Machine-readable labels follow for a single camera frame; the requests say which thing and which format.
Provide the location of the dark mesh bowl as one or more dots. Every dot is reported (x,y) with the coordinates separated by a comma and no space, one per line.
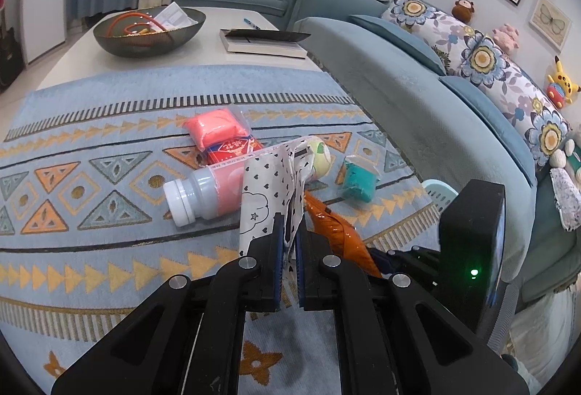
(145,45)

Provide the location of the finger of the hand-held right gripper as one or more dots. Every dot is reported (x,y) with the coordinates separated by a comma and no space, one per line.
(392,262)

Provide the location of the red wrapped packet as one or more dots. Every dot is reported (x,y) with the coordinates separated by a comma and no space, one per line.
(233,150)

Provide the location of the floral back pillow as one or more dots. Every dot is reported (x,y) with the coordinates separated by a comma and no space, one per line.
(508,73)
(422,14)

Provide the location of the black acoustic guitar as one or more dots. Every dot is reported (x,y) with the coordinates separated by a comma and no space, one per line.
(9,52)

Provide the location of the white paper cards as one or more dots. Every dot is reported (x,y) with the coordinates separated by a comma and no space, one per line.
(172,16)

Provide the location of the pink label plastic bottle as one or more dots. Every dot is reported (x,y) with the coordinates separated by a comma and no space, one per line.
(204,193)

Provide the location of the blue pen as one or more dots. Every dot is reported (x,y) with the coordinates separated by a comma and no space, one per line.
(251,23)

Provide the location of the large butterfly picture frame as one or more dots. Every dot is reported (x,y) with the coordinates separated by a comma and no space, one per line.
(550,23)

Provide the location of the blue fabric sofa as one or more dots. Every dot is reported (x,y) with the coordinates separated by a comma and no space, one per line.
(431,113)

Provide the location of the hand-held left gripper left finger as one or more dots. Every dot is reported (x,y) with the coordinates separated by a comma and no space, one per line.
(274,268)

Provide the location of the white green plush toy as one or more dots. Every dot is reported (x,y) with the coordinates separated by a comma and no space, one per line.
(567,156)

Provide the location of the blue flat cushion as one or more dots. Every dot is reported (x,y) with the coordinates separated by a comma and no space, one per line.
(490,118)
(399,36)

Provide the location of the white coffee table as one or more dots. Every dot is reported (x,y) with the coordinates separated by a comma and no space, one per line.
(81,63)

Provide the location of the brown monkey plush toy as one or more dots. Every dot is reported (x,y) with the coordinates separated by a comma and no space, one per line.
(464,9)

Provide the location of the teal wrapped packet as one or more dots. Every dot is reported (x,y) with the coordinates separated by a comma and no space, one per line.
(361,181)

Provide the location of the orange plastic wrapper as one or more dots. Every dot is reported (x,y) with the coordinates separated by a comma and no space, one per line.
(338,236)

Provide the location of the polka dot paper bag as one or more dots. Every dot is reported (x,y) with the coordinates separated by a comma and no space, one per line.
(268,191)

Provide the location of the thin black notebook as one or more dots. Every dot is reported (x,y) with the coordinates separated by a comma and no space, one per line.
(272,35)

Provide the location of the thick grey book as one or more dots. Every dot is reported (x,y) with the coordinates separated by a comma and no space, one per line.
(258,49)

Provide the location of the pink pig plush toy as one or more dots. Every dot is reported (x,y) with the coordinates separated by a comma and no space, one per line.
(506,36)

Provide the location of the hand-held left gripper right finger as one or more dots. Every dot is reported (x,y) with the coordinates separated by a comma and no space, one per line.
(299,272)

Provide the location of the white speckled cushion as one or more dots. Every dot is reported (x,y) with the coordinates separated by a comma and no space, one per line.
(567,200)

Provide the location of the yellow plush toy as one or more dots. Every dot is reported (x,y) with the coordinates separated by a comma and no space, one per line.
(560,79)

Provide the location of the pink wrapped packet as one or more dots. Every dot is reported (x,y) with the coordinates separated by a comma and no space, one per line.
(213,127)

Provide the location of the light blue plastic basket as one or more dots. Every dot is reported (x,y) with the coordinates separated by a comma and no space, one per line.
(435,193)

